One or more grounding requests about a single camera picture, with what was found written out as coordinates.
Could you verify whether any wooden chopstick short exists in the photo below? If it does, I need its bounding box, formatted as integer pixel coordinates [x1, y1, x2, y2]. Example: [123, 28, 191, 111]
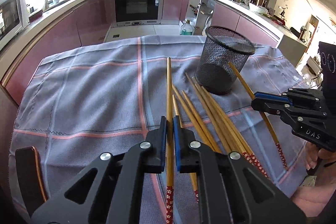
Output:
[173, 95, 199, 202]

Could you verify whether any black mesh utensil holder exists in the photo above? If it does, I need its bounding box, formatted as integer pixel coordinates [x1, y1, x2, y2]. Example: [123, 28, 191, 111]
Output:
[195, 26, 255, 95]

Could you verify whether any right human hand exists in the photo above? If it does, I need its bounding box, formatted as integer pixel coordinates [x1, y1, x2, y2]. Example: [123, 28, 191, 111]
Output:
[305, 142, 335, 175]

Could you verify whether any black smartphone orange edge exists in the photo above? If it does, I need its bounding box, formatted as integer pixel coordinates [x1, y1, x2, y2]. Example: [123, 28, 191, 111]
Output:
[15, 146, 48, 217]

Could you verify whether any purple plaid tablecloth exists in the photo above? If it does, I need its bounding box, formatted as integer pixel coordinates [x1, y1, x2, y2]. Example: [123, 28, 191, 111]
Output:
[9, 35, 307, 223]

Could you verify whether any plastic oil bottle on floor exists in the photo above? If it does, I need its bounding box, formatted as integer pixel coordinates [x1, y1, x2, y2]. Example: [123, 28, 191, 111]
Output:
[180, 19, 194, 36]

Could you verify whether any black built-in oven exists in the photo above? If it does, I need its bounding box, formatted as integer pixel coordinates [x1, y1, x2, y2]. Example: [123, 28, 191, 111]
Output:
[114, 0, 163, 27]

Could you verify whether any white microwave oven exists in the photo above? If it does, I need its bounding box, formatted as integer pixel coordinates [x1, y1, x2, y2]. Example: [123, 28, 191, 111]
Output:
[0, 0, 29, 50]

